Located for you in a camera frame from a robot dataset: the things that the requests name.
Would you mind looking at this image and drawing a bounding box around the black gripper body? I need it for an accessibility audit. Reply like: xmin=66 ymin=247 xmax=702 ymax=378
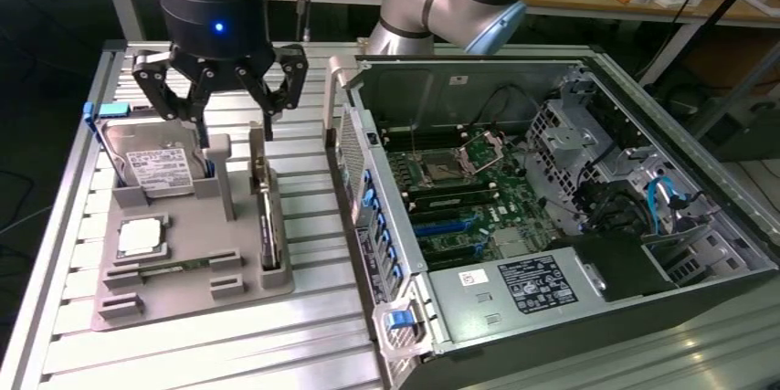
xmin=151 ymin=0 xmax=276 ymax=75

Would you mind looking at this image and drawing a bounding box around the hard disk drive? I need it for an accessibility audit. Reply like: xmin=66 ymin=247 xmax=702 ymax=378
xmin=82 ymin=98 xmax=215 ymax=190

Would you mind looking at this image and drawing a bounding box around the silver hard disk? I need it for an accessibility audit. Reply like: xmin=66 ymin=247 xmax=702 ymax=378
xmin=100 ymin=116 xmax=207 ymax=199

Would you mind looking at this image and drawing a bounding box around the silver CPU chip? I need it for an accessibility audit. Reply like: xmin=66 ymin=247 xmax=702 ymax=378
xmin=118 ymin=219 xmax=166 ymax=254

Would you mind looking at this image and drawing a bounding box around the CPU socket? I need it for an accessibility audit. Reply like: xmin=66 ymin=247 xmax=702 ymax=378
xmin=419 ymin=152 xmax=464 ymax=185

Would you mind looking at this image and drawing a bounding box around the blue card retainer strip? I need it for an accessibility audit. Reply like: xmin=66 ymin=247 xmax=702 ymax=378
xmin=362 ymin=170 xmax=407 ymax=295

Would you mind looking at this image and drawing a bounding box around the metal socket cover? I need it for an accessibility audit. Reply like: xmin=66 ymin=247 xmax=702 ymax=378
xmin=456 ymin=129 xmax=508 ymax=173

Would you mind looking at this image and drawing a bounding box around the green RAM stick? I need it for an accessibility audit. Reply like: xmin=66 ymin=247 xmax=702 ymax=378
xmin=139 ymin=259 xmax=212 ymax=275

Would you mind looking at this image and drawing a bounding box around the black RAM stick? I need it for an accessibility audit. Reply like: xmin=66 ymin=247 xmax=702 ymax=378
xmin=411 ymin=188 xmax=496 ymax=214

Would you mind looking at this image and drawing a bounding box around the blue expansion slot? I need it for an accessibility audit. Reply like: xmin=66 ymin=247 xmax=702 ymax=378
xmin=414 ymin=219 xmax=475 ymax=237

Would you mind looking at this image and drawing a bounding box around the grey plastic parts rack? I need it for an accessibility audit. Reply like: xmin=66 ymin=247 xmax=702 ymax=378
xmin=90 ymin=132 xmax=298 ymax=332

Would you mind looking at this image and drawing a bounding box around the black expansion slot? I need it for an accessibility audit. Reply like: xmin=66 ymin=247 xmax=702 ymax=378
xmin=426 ymin=243 xmax=483 ymax=269

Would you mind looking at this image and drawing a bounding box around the metal disk bay cage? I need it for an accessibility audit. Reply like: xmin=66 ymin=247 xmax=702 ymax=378
xmin=524 ymin=97 xmax=611 ymax=190

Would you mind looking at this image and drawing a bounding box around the green motherboard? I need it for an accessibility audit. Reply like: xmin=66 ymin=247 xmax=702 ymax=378
xmin=380 ymin=124 xmax=562 ymax=272

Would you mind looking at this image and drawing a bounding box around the silver chipset heatsink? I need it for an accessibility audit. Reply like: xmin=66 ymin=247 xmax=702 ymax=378
xmin=492 ymin=229 xmax=532 ymax=258

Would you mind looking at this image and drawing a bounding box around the grey power supply unit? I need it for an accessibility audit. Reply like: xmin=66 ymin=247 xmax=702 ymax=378
xmin=426 ymin=246 xmax=611 ymax=345

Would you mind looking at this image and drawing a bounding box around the black plastic shroud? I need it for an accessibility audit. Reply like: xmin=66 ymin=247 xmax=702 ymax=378
xmin=572 ymin=238 xmax=679 ymax=303

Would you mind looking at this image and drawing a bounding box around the open black PC case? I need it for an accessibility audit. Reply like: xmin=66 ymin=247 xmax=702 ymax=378
xmin=322 ymin=52 xmax=780 ymax=390

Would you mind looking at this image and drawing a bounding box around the black equipment case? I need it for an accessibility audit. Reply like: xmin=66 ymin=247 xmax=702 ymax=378
xmin=700 ymin=97 xmax=780 ymax=163

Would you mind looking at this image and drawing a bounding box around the light blue wire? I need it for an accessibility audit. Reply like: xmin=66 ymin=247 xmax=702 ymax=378
xmin=646 ymin=174 xmax=683 ymax=236

